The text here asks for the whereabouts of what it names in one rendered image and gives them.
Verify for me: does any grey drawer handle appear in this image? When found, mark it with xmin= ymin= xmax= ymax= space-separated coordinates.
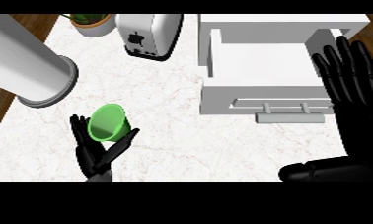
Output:
xmin=255 ymin=102 xmax=326 ymax=124

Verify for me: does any green cup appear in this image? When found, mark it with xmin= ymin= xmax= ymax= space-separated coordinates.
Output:
xmin=85 ymin=103 xmax=132 ymax=143

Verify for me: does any potted green plant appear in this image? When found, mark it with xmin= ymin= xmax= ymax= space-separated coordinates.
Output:
xmin=60 ymin=13 xmax=118 ymax=38

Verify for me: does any large white cylinder grey rim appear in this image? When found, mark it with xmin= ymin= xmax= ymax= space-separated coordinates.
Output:
xmin=0 ymin=13 xmax=79 ymax=110

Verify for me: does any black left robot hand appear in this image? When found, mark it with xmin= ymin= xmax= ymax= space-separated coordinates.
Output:
xmin=68 ymin=113 xmax=141 ymax=180

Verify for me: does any white open drawer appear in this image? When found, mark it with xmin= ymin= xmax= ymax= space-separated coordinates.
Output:
xmin=197 ymin=28 xmax=345 ymax=116

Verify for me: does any white cabinet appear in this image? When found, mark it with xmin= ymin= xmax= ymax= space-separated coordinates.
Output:
xmin=196 ymin=13 xmax=371 ymax=68

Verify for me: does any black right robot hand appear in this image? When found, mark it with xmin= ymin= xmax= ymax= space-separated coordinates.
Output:
xmin=277 ymin=35 xmax=373 ymax=183

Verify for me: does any white toaster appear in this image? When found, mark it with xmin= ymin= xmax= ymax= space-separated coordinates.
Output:
xmin=113 ymin=13 xmax=185 ymax=62

